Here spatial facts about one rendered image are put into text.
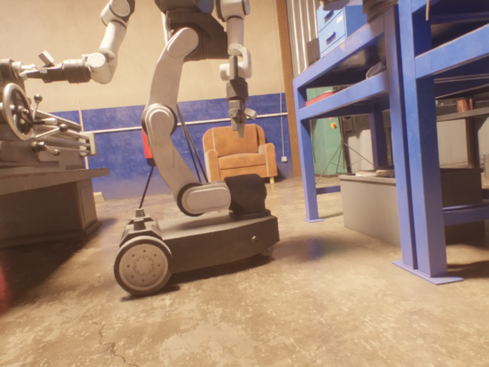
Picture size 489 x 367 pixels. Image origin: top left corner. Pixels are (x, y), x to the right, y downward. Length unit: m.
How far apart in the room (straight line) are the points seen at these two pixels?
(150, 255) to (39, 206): 1.68
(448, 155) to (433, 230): 4.47
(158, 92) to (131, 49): 4.43
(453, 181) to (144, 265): 1.24
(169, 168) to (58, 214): 1.49
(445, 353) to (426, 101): 0.69
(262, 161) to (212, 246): 3.69
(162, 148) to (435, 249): 1.03
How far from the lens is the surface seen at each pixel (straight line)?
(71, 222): 2.89
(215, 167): 4.93
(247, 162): 5.00
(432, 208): 1.26
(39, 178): 1.86
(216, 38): 1.64
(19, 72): 1.72
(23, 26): 6.39
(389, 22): 1.37
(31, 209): 2.95
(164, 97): 1.56
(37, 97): 1.83
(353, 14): 2.13
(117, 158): 5.79
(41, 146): 1.84
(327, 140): 5.11
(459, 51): 1.10
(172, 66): 1.57
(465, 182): 1.74
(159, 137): 1.49
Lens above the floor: 0.45
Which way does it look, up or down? 4 degrees down
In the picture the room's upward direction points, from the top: 6 degrees counter-clockwise
